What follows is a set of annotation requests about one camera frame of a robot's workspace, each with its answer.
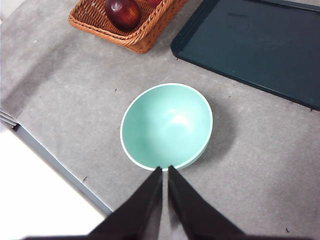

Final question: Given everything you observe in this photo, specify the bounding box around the teal ribbed bowl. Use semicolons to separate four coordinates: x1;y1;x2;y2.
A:
119;82;214;172

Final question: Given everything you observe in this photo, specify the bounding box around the dark green flat tray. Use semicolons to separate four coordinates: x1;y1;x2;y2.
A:
170;0;320;112

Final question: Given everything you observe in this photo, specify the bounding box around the brown wicker basket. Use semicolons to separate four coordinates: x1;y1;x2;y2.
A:
67;0;188;55

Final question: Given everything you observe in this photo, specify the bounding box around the dark red plum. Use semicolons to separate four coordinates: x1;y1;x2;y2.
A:
104;0;141;33

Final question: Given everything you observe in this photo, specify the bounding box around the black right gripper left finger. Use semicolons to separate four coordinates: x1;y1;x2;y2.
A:
86;166;164;240

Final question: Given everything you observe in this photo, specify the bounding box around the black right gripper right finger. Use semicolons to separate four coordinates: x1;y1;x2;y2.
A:
167;164;251;240

